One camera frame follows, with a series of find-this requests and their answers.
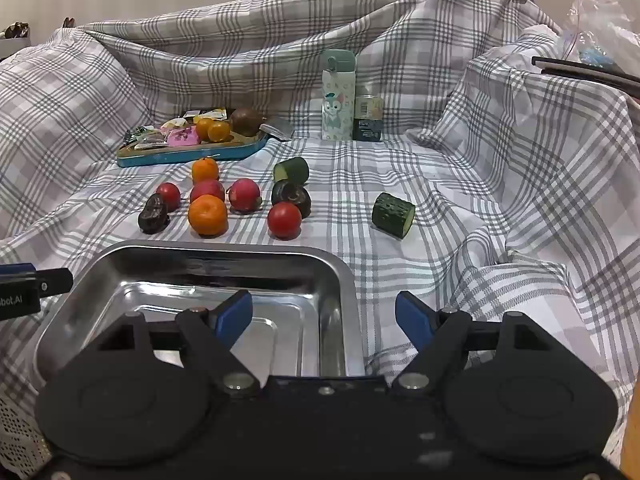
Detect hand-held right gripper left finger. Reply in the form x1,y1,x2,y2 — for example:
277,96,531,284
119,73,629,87
97,290,263,395

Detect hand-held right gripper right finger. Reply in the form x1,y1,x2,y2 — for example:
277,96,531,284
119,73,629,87
392,291,543,393

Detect stainless steel tray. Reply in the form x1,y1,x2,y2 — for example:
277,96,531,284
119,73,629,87
32,241,366,386

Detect large orange mandarin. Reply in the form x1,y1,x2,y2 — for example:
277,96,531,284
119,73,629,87
188,195,229,237

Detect green cucumber piece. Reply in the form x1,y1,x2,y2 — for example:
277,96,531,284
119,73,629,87
371,192,416,239
273,157,310,186

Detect red tomato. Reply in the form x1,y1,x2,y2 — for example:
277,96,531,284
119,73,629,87
155,182,182,212
267,202,303,239

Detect dark mangosteen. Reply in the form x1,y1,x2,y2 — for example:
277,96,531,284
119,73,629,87
271,180,312,219
138,194,171,234

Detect red radish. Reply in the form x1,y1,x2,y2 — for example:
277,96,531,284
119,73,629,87
227,178,262,212
190,179,226,204

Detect small orange mandarin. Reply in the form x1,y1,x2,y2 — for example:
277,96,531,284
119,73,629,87
191,157,221,184

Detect grey plaid cloth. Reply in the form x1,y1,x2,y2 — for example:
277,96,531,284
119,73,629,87
0,0,640,441

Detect blue tin tray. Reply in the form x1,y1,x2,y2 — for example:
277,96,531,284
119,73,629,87
116,127,269,168

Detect pile of wrapped snacks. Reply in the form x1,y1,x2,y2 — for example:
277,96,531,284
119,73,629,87
122,107,228,152

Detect silver foil packet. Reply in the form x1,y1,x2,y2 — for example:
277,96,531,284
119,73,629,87
257,119,296,141

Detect brown round fruit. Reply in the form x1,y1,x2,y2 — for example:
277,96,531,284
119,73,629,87
230,108,264,138

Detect dark drink can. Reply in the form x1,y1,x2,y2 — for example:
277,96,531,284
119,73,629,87
353,95,385,142

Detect mint cartoon thermos bottle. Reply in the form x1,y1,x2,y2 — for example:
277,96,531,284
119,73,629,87
321,49,357,142

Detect white cardboard box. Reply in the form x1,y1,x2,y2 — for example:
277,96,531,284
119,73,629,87
0,21,32,60

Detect black flat strip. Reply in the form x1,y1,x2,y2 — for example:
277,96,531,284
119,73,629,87
531,56,640,98

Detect clear plastic bag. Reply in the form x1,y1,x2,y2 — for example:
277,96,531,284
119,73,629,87
562,0,640,76

